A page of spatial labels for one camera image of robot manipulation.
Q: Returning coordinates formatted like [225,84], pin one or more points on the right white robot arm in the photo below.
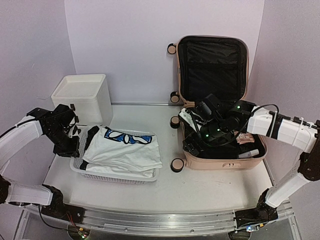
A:
[292,136]

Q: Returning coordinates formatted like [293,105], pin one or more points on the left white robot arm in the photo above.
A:
[24,154]

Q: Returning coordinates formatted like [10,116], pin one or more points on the white cloth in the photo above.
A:
[109,151]

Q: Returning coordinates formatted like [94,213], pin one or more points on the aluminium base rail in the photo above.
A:
[173,224]

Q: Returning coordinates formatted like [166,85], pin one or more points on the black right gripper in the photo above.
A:
[202,146]

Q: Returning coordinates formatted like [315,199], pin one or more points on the white perforated plastic basket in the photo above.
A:
[76,162]

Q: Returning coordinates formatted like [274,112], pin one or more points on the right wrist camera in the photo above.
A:
[204,112]

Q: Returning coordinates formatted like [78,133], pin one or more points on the white drawer cabinet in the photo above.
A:
[89,94]

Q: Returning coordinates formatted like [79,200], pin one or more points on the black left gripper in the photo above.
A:
[70,152]

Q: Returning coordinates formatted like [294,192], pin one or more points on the pink hard-shell suitcase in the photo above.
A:
[219,66]

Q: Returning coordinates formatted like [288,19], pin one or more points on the white tube bottle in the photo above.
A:
[249,154]

